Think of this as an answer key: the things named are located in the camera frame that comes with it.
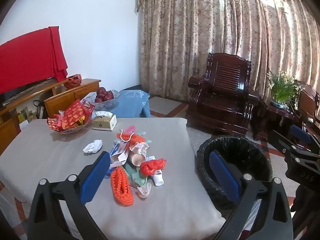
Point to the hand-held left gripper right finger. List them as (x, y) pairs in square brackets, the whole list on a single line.
[(225, 175)]

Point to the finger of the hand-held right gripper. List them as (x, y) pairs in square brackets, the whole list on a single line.
[(300, 133), (280, 141)]

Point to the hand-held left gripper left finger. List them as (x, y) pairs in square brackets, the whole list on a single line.
[(95, 177)]

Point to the long orange foam net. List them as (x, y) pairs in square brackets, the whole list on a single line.
[(122, 190)]

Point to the white tissue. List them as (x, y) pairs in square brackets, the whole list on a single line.
[(93, 146)]

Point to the black bagged trash bin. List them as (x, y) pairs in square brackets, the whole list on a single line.
[(250, 155)]

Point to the white and blue carton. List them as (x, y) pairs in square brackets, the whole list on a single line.
[(118, 152)]

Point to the green glove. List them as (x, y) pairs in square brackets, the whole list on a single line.
[(136, 176)]

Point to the brown paper cup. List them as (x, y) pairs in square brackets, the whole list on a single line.
[(138, 159)]

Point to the white face mask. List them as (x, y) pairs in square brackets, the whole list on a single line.
[(144, 191)]

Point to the white ruffled foam net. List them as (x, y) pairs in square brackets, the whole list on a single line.
[(138, 147)]

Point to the red plastic bag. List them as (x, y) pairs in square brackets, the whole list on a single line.
[(152, 166)]

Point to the pink plastic piece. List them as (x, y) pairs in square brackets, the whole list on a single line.
[(130, 129)]

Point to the dark wooden side table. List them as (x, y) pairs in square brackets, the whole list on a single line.
[(270, 115)]

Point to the dark wooden armchair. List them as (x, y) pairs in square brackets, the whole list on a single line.
[(310, 100), (225, 105)]

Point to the potted green plant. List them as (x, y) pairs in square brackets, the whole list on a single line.
[(282, 87)]

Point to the glass snack bowl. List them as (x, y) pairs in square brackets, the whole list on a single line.
[(75, 129)]

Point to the beige tissue box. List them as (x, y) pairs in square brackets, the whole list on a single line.
[(103, 122)]

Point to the yellow snack packet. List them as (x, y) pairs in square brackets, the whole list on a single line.
[(80, 122)]

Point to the large red leaf-print packet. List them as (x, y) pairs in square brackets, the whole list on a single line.
[(72, 115)]

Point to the small red dotted packet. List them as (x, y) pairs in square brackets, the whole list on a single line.
[(53, 124)]

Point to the red packet with white panel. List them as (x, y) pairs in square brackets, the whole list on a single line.
[(88, 108)]

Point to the glass fruit bowl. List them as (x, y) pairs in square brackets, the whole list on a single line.
[(110, 103)]

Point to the red apple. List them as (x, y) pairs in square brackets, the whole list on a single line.
[(109, 96), (98, 99), (101, 91)]

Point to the blue covered stool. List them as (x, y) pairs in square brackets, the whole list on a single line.
[(130, 105)]

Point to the light wooden cabinet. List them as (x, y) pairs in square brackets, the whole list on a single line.
[(62, 97)]

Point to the red woven basket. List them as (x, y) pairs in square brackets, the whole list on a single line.
[(73, 81)]

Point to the black television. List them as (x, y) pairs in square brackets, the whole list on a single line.
[(15, 93)]

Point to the red cloth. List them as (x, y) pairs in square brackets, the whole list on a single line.
[(25, 60)]

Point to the patterned beige curtain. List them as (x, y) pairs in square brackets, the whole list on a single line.
[(200, 30)]

